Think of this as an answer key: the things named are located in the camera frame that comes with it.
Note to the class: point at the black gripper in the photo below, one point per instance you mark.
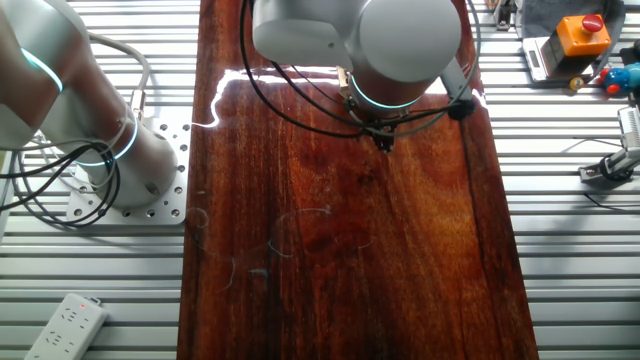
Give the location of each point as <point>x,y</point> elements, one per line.
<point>382,127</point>

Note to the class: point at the wooden Jenga block tower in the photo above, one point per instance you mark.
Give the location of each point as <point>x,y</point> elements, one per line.
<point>343,82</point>

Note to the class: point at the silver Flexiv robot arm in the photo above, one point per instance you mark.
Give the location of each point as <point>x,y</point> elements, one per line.
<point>390,40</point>

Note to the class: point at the brown wooden board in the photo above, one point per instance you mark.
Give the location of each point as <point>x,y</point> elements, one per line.
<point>350,250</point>

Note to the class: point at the silver flat device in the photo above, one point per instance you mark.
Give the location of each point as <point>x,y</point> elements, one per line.
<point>534,60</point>

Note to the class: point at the black metal clamp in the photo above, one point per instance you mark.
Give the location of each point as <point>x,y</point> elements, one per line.
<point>502,12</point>

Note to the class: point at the small yellow ball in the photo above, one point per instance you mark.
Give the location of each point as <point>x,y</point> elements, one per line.
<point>576,83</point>

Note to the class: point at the orange emergency stop box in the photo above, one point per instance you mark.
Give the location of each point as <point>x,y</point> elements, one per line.
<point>580,40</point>

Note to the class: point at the blue plastic toy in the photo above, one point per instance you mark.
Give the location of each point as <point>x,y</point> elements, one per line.
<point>620,79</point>

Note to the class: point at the white power strip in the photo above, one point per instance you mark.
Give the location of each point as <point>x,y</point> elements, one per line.
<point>65,330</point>

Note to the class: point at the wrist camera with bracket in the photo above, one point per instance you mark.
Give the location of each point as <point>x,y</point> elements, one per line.
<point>457,92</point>

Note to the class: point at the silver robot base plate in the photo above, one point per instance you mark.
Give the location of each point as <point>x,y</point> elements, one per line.
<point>184,202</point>

